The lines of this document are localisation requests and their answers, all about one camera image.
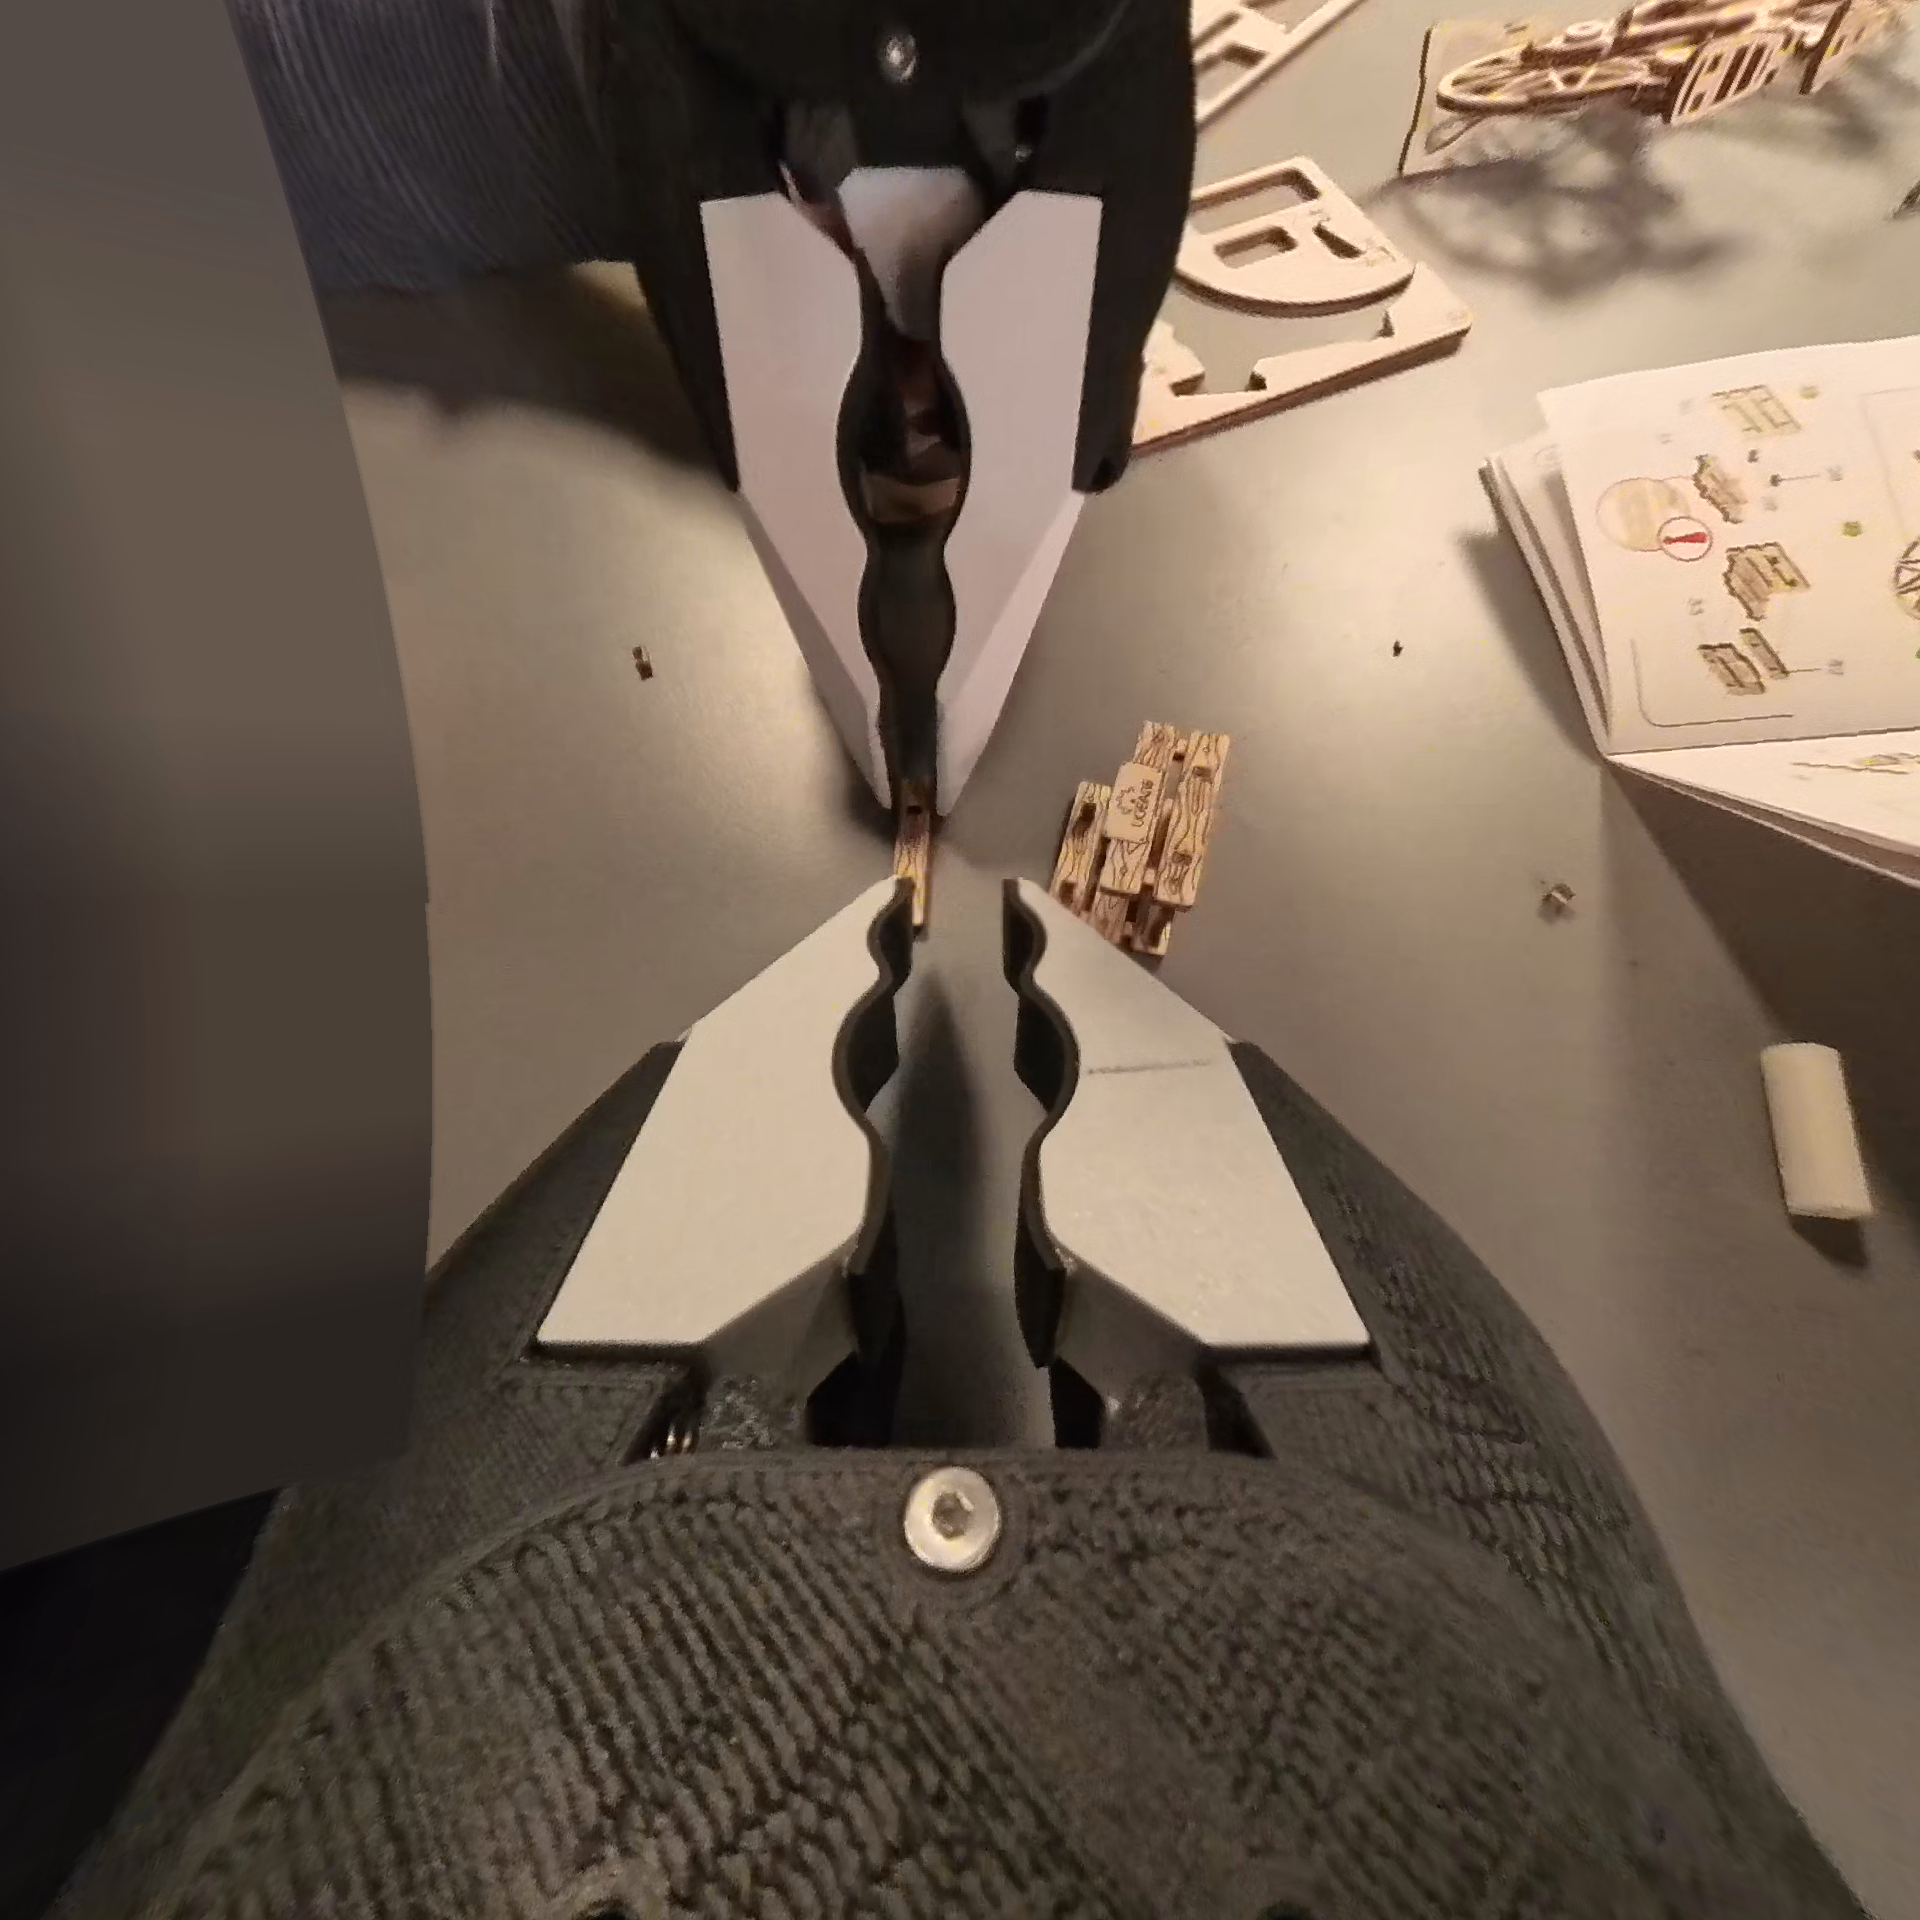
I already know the small white cylinder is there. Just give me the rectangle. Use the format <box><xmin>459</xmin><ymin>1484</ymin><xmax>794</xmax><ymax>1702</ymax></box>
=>
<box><xmin>1760</xmin><ymin>1040</ymin><xmax>1874</xmax><ymax>1225</ymax></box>

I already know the wooden block assembly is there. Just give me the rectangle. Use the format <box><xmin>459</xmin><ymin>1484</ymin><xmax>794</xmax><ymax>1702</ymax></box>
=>
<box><xmin>1048</xmin><ymin>721</ymin><xmax>1234</xmax><ymax>959</ymax></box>

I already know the small wooden model part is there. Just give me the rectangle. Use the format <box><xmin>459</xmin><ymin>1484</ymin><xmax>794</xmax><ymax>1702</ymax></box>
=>
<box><xmin>892</xmin><ymin>777</ymin><xmax>943</xmax><ymax>936</ymax></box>

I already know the white instruction booklet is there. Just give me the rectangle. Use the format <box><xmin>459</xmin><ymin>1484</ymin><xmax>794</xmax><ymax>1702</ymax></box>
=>
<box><xmin>1482</xmin><ymin>337</ymin><xmax>1920</xmax><ymax>887</ymax></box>

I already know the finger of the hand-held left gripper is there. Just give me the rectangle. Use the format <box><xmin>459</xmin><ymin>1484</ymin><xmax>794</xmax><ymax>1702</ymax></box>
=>
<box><xmin>919</xmin><ymin>183</ymin><xmax>1116</xmax><ymax>799</ymax></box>
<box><xmin>702</xmin><ymin>195</ymin><xmax>904</xmax><ymax>799</ymax></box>

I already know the wooden sheet with square cutouts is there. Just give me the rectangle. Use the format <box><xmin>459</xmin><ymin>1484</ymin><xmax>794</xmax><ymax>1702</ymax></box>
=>
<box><xmin>1190</xmin><ymin>0</ymin><xmax>1370</xmax><ymax>128</ymax></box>

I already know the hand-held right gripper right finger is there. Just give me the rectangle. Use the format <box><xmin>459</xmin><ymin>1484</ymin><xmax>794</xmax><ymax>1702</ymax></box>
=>
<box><xmin>996</xmin><ymin>873</ymin><xmax>1375</xmax><ymax>1360</ymax></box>

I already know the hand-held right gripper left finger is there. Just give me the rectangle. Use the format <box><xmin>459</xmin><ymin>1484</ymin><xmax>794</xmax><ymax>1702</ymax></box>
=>
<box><xmin>535</xmin><ymin>873</ymin><xmax>924</xmax><ymax>1367</ymax></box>

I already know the wooden bicycle model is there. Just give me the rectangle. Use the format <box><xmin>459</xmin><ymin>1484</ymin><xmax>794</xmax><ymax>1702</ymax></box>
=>
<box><xmin>1402</xmin><ymin>0</ymin><xmax>1920</xmax><ymax>175</ymax></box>

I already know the wooden sheet with curved cutouts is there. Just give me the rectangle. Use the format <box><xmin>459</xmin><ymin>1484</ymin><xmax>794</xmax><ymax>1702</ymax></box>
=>
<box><xmin>1125</xmin><ymin>159</ymin><xmax>1474</xmax><ymax>454</ymax></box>

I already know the person's dark striped clothing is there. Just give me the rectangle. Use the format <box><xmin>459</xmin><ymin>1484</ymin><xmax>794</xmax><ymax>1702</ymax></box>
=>
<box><xmin>224</xmin><ymin>0</ymin><xmax>647</xmax><ymax>303</ymax></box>

